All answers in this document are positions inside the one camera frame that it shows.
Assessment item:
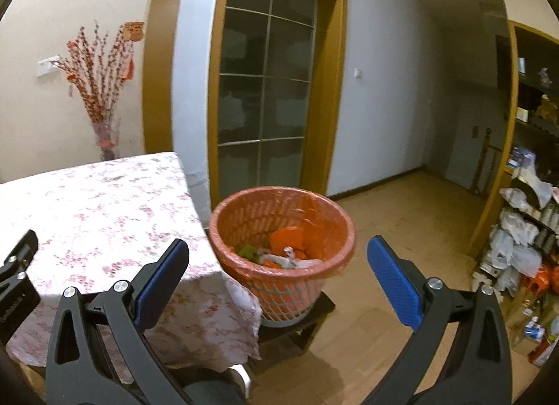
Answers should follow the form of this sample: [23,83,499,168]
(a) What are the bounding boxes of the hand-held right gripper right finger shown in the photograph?
[362,235,513,405]

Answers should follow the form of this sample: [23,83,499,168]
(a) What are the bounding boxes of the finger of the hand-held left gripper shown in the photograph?
[0,229,40,296]

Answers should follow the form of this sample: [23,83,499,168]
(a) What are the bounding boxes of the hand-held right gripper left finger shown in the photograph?
[46,238,194,405]

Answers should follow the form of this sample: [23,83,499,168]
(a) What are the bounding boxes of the white plastic bag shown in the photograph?
[257,245,326,271]

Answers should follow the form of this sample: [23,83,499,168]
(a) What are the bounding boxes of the orange plastic bag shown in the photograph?
[262,226,310,268]

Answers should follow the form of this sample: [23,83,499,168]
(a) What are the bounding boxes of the orange plastic waste basket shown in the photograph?
[209,186,356,328]

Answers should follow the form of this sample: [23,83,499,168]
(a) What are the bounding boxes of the floral tablecloth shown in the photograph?
[0,152,263,384]

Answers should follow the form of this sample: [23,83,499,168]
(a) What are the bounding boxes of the dark wooden stool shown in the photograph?
[251,290,337,360]

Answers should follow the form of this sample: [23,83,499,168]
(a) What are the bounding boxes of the grey and white chair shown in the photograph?
[181,363,253,405]

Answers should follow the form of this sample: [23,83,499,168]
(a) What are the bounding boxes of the pile of white plastic bags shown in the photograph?
[474,161,559,296]

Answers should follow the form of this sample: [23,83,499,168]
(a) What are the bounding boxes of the glass vase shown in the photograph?
[93,119,121,161]

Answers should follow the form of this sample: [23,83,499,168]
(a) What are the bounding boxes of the white and blue bottle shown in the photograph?
[524,317,546,342]

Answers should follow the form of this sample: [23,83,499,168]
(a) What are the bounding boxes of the red blossom branches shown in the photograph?
[52,19,145,126]

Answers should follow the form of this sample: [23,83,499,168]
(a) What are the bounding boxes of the wooden doorway trim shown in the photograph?
[142,0,193,155]

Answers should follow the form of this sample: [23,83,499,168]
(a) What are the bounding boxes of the wooden shelf unit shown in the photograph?
[468,20,559,366]

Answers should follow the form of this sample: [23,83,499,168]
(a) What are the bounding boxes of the wooden framed glass door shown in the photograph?
[207,0,350,214]

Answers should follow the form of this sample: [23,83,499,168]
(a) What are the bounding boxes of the white wall switch plate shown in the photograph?
[36,55,62,78]

